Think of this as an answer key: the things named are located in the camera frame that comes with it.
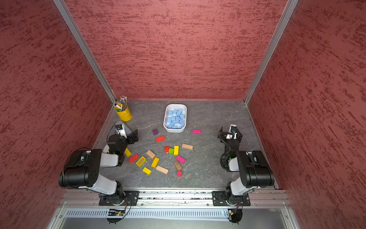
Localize white plastic tub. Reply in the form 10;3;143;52
163;104;187;133

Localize yellow block under arm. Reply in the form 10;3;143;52
124;149;131;157

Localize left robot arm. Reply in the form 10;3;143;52
58;129;139;201

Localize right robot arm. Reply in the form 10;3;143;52
218;132;275;205

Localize grey glasses case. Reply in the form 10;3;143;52
125;124;132;138

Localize tape roll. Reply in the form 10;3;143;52
103;145;110;153

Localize red block left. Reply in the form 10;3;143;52
128;154;139;163

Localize tan block left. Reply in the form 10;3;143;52
146;150;156;159

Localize yellow pencil bucket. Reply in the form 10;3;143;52
114;104;132;122

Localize striped yellow block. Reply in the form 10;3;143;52
136;156;146;167

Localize red long block upper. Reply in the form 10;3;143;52
156;136;165;143

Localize pencils in bucket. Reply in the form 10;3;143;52
114;96;127;112

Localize yellow long block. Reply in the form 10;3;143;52
151;157;160;168

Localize yellow block bottom left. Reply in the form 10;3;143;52
143;167;152;175

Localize magenta block top right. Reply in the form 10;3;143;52
192;129;201;135

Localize magenta block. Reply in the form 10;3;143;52
192;129;201;135
176;155;186;164

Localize yellow upright block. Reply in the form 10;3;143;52
173;146;179;156

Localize tan long block bottom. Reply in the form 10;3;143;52
156;166;169;174

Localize tan block right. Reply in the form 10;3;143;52
182;144;193;150

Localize magenta block centre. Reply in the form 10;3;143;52
176;155;186;164

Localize dark wood block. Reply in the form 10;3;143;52
173;161;183;171

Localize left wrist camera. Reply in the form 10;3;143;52
114;121;127;137

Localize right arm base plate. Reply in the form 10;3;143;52
212;191;251;207

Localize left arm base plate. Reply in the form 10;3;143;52
99;190;140;207

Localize aluminium front rail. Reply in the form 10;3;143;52
61;188;291;208

